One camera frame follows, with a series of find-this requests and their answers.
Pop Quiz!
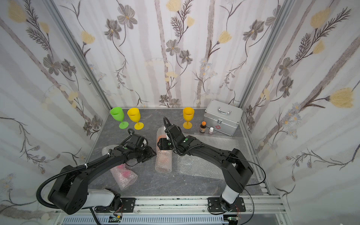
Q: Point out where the orange glass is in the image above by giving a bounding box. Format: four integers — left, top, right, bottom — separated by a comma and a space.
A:
155, 127, 173, 173

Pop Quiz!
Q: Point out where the amber glass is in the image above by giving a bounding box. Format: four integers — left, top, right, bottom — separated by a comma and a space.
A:
183, 107, 195, 129

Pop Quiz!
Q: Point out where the yellow glass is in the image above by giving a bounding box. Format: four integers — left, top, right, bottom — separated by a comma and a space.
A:
127, 108, 144, 130

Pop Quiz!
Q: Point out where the green plastic wine glass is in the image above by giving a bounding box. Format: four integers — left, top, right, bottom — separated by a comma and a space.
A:
110, 107, 129, 129

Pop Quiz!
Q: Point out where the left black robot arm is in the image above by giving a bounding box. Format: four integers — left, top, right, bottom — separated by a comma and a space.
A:
36, 129, 156, 215

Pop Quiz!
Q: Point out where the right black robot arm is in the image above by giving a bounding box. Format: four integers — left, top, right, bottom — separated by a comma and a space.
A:
157, 117, 262, 213

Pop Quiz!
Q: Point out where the pink glass in bubble wrap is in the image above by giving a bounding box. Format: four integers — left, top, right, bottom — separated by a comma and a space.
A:
102, 144, 138, 191

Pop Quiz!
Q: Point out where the brown bottle orange cap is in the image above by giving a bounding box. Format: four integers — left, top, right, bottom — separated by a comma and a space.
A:
200, 121, 206, 133

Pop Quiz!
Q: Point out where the silver aluminium case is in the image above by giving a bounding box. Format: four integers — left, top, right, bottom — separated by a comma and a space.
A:
204, 99, 243, 136

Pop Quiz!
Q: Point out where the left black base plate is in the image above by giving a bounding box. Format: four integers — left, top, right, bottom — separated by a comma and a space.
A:
94, 198, 136, 213

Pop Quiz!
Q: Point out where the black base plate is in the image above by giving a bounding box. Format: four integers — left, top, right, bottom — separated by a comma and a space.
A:
94, 198, 136, 213
207, 197, 246, 213

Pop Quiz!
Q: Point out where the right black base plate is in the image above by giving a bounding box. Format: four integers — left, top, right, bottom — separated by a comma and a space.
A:
207, 197, 246, 213

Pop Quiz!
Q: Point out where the white slotted cable duct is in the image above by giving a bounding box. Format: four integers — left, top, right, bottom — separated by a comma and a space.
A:
61, 215, 229, 225

